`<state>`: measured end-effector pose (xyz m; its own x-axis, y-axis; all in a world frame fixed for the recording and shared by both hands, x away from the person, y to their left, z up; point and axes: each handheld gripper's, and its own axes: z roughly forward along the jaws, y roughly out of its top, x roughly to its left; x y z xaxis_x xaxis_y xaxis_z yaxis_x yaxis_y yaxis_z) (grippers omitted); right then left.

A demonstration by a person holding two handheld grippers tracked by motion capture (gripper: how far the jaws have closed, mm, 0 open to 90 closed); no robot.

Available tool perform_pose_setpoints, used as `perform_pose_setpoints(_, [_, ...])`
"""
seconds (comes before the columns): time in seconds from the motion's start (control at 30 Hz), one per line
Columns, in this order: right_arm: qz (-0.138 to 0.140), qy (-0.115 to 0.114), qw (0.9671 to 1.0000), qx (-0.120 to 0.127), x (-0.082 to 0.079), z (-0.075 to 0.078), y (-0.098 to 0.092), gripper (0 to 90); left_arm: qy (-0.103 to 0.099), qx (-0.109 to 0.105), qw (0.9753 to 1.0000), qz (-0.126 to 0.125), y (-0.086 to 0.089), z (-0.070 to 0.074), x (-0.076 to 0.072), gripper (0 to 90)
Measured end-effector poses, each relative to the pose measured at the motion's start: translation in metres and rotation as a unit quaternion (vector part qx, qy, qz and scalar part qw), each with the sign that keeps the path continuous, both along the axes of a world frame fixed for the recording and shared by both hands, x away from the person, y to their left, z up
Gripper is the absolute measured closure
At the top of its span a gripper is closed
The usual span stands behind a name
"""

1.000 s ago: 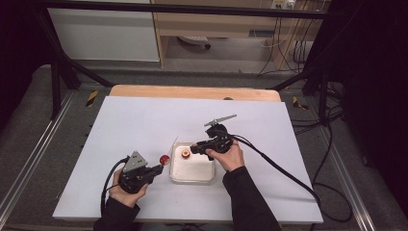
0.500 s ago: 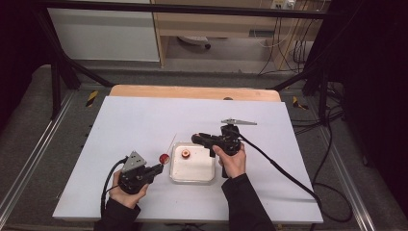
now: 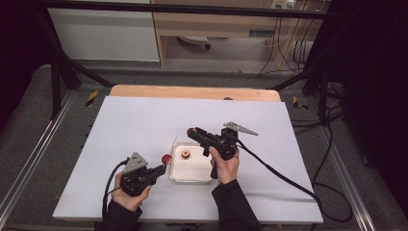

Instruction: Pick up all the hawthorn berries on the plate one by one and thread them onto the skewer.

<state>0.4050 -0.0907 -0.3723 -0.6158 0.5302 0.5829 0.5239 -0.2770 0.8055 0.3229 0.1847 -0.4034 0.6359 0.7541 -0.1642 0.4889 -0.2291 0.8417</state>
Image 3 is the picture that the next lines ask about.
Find black metal stand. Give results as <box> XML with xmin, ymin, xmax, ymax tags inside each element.
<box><xmin>271</xmin><ymin>62</ymin><xmax>331</xmax><ymax>125</ymax></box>
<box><xmin>33</xmin><ymin>11</ymin><xmax>114</xmax><ymax>120</ymax></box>

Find black metal frame bar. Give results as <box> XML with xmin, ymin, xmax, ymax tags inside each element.
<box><xmin>35</xmin><ymin>0</ymin><xmax>336</xmax><ymax>20</ymax></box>

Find person's left hand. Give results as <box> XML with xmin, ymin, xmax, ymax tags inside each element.
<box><xmin>111</xmin><ymin>172</ymin><xmax>152</xmax><ymax>213</ymax></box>

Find white cabinet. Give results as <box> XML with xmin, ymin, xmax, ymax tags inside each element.
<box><xmin>47</xmin><ymin>0</ymin><xmax>161</xmax><ymax>63</ymax></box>

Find white power strip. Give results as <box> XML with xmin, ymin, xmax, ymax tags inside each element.
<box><xmin>270</xmin><ymin>0</ymin><xmax>296</xmax><ymax>11</ymax></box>

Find office chair base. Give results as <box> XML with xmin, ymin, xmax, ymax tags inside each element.
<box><xmin>177</xmin><ymin>35</ymin><xmax>212</xmax><ymax>50</ymax></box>

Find clear plastic tray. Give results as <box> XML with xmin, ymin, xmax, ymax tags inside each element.
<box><xmin>168</xmin><ymin>141</ymin><xmax>217</xmax><ymax>185</ymax></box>

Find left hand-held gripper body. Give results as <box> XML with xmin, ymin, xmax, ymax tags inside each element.
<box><xmin>119</xmin><ymin>151</ymin><xmax>159</xmax><ymax>197</ymax></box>

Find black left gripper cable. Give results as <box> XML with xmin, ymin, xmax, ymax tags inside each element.
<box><xmin>101</xmin><ymin>159</ymin><xmax>130</xmax><ymax>221</ymax></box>

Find thin wooden skewer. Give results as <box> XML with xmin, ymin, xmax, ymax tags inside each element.
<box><xmin>164</xmin><ymin>134</ymin><xmax>179</xmax><ymax>162</ymax></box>

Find dark curtain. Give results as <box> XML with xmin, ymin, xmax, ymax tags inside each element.
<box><xmin>328</xmin><ymin>0</ymin><xmax>408</xmax><ymax>210</ymax></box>
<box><xmin>0</xmin><ymin>0</ymin><xmax>54</xmax><ymax>124</ymax></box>

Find aluminium rail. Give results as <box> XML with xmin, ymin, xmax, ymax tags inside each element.
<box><xmin>320</xmin><ymin>128</ymin><xmax>377</xmax><ymax>231</ymax></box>
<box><xmin>0</xmin><ymin>90</ymin><xmax>77</xmax><ymax>211</ymax></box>

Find black floor cables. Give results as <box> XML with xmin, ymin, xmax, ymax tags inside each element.
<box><xmin>290</xmin><ymin>81</ymin><xmax>346</xmax><ymax>137</ymax></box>

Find bundle of hanging cables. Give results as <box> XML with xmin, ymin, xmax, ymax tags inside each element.
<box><xmin>258</xmin><ymin>15</ymin><xmax>318</xmax><ymax>77</ymax></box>

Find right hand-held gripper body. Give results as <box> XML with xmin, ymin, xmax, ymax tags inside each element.
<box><xmin>202</xmin><ymin>120</ymin><xmax>260</xmax><ymax>162</ymax></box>

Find wooden table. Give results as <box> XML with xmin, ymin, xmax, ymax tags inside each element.
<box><xmin>109</xmin><ymin>84</ymin><xmax>282</xmax><ymax>103</ymax></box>

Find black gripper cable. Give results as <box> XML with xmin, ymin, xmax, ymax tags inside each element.
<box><xmin>101</xmin><ymin>159</ymin><xmax>130</xmax><ymax>221</ymax></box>
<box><xmin>236</xmin><ymin>141</ymin><xmax>354</xmax><ymax>223</ymax></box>

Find person's right hand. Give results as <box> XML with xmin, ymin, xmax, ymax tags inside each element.
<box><xmin>208</xmin><ymin>146</ymin><xmax>241</xmax><ymax>186</ymax></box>

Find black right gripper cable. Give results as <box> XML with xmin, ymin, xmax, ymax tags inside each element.
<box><xmin>236</xmin><ymin>141</ymin><xmax>354</xmax><ymax>223</ymax></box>

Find light wooden desk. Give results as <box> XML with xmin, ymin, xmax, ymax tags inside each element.
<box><xmin>150</xmin><ymin>0</ymin><xmax>331</xmax><ymax>68</ymax></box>

